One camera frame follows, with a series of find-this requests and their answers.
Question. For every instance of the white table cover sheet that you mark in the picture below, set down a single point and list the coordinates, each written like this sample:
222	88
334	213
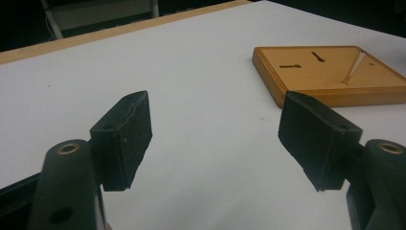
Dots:
204	70

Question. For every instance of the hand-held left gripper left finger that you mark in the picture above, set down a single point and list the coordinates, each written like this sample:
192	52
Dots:
124	143

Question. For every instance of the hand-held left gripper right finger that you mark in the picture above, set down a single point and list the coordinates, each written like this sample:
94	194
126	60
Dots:
314	140

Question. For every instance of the wooden picture frame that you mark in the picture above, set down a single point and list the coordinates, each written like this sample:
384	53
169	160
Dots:
306	78

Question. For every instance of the white metal stand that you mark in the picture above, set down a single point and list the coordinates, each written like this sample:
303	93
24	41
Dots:
95	17

